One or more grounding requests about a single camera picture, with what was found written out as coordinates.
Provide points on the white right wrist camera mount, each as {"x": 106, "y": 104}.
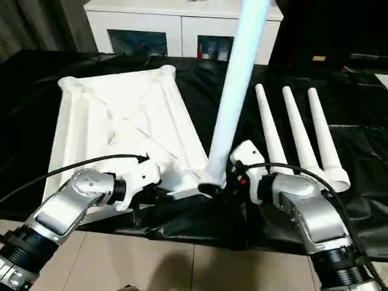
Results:
{"x": 248, "y": 154}

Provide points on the grey curtain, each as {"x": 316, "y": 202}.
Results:
{"x": 39, "y": 24}

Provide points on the black work mat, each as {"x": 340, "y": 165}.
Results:
{"x": 212, "y": 224}

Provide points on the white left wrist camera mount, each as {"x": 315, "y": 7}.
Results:
{"x": 138, "y": 179}

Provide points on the white plastic table top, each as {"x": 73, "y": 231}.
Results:
{"x": 121, "y": 127}

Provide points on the white cabinet with glass doors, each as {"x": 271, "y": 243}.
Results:
{"x": 136, "y": 21}

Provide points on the small yellow-brown block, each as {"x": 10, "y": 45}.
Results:
{"x": 319, "y": 58}

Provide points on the white plastic table leg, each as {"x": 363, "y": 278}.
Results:
{"x": 300, "y": 133}
{"x": 269, "y": 130}
{"x": 325, "y": 136}
{"x": 236, "y": 91}

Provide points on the small grey object on cabinet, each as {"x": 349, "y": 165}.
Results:
{"x": 194, "y": 1}

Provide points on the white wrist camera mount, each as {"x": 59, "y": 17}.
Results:
{"x": 248, "y": 154}
{"x": 138, "y": 179}

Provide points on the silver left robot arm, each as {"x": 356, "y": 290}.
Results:
{"x": 60, "y": 206}

